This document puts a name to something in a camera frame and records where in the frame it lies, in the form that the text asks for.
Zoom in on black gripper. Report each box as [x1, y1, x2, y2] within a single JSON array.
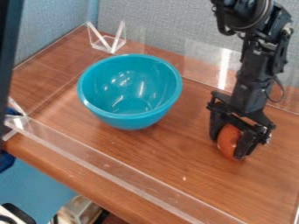
[[207, 79, 276, 160]]

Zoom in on orange and white toy mushroom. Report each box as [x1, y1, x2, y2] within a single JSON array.
[[216, 124, 241, 160]]

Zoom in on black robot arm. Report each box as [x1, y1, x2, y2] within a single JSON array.
[[207, 0, 293, 160]]

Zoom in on blue plastic bowl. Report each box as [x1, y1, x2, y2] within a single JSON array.
[[77, 54, 183, 130]]

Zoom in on clear acrylic front barrier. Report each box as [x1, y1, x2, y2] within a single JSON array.
[[4, 100, 245, 224]]

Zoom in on blue cloth object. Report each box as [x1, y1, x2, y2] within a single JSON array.
[[0, 107, 20, 173]]

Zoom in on black and white object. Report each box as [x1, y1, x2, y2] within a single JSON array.
[[0, 203, 36, 224]]

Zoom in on dark blurred foreground object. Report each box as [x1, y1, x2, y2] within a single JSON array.
[[0, 0, 24, 138]]

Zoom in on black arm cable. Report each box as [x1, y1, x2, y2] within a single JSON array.
[[265, 74, 285, 103]]

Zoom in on clear acrylic corner bracket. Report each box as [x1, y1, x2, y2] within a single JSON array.
[[86, 21, 127, 54]]

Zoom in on grey metal table frame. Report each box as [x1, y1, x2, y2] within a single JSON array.
[[52, 195, 103, 224]]

